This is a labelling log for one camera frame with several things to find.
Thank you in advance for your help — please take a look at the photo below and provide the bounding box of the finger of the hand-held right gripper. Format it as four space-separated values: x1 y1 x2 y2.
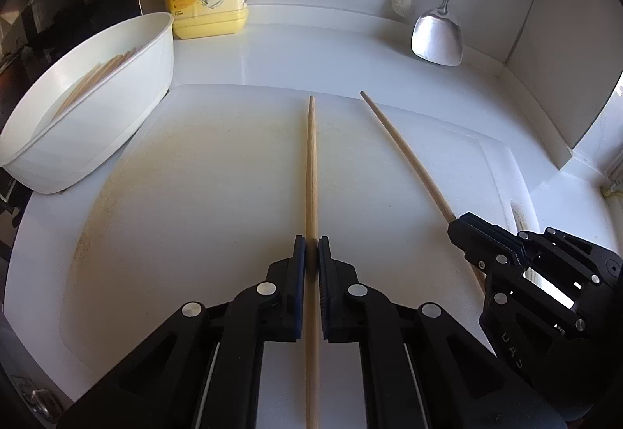
448 217 525 275
462 212 623 286

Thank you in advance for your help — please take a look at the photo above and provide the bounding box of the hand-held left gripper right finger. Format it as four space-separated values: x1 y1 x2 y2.
317 235 568 429

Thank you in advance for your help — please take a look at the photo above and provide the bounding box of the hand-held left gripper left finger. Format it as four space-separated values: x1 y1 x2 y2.
58 234 308 429

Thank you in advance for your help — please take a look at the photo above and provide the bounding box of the long wooden chopstick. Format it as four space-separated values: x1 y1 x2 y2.
305 95 322 429
360 91 487 294

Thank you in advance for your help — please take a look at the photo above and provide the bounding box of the white round basin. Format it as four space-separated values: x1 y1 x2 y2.
0 12 175 195

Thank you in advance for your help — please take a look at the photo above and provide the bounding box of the bundle of wooden chopsticks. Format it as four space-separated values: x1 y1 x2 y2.
53 48 137 118

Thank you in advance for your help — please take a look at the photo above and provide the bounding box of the white plastic cutting board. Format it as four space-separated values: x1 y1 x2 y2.
58 83 541 429

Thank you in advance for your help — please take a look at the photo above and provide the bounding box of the black gas stove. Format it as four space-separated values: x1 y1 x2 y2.
0 166 25 274

